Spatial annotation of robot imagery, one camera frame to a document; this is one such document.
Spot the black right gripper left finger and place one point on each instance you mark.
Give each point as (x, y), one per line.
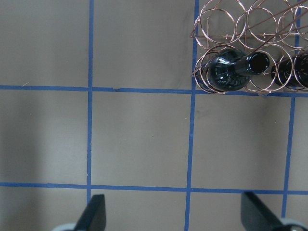
(93, 217)

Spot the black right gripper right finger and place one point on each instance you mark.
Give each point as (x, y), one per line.
(256, 216)

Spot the dark wine bottle in basket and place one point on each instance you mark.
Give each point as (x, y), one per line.
(232, 69)

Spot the copper wire wine basket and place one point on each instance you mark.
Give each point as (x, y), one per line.
(274, 27)

